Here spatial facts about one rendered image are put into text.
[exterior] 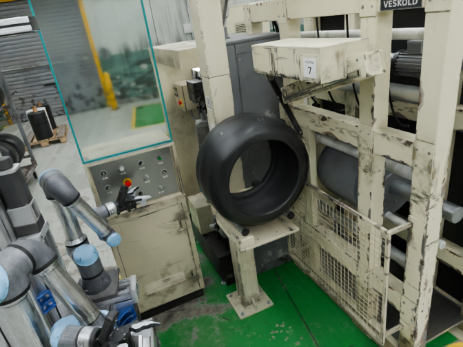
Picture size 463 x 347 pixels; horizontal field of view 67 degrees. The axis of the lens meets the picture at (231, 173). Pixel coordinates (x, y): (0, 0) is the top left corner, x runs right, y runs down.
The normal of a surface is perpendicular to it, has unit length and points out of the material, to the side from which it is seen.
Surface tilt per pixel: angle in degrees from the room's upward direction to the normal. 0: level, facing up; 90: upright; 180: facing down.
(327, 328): 0
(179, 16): 90
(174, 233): 90
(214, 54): 90
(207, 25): 90
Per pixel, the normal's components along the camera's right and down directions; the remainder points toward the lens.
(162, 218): 0.40, 0.33
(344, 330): -0.14, -0.90
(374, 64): 0.33, 0.04
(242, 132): -0.04, -0.35
